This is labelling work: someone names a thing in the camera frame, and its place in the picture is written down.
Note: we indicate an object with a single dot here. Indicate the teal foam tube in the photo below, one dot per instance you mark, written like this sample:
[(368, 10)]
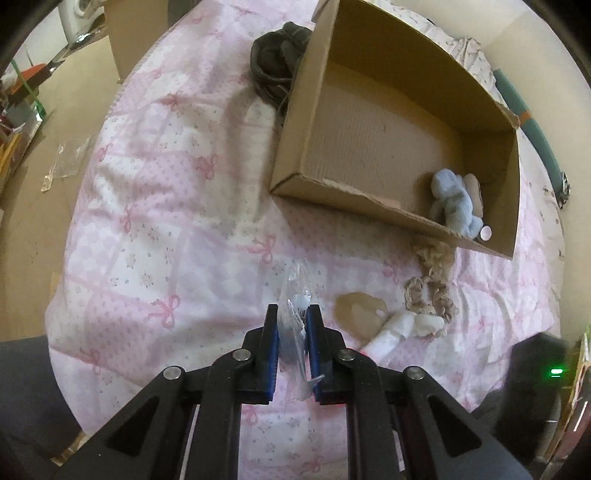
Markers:
[(526, 120)]

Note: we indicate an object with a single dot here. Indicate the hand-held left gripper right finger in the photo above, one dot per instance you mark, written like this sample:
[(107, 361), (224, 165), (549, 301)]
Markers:
[(315, 355)]

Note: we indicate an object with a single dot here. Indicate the white washing machine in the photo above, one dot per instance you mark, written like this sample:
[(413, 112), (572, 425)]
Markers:
[(83, 16)]

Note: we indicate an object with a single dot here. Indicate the pink bow print bedspread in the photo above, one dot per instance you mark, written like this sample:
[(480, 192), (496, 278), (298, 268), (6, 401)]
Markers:
[(175, 207)]

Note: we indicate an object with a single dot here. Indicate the tall cardboard box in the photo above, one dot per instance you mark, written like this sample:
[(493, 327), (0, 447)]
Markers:
[(134, 32)]

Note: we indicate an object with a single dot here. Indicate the beige soft toy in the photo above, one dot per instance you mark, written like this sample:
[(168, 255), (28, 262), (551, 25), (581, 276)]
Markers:
[(474, 191)]

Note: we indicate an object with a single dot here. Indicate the dark grey garment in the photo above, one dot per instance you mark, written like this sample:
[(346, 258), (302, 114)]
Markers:
[(277, 60)]

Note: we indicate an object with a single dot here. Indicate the small round white cap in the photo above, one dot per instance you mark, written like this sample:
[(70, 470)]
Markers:
[(485, 233)]

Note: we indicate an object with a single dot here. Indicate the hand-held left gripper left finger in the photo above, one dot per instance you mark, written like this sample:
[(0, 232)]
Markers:
[(272, 355)]

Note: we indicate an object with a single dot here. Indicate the floral white pillow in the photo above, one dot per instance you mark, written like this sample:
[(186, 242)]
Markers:
[(461, 50)]

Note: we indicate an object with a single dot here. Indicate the light blue plush toy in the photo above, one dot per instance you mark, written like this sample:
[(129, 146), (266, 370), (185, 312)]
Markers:
[(455, 203)]

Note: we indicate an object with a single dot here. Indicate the red and orange box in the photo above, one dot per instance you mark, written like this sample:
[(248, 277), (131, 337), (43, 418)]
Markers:
[(30, 76)]

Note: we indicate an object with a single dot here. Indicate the brown cardboard box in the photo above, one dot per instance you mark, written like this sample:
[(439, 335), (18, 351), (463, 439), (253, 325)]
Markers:
[(383, 129)]

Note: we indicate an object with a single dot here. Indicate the clear plastic bag with item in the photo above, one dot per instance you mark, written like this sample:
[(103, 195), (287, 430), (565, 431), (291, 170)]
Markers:
[(295, 318)]

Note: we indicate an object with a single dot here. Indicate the empty clear plastic bag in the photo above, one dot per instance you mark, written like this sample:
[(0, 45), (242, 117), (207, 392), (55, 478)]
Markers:
[(69, 159)]

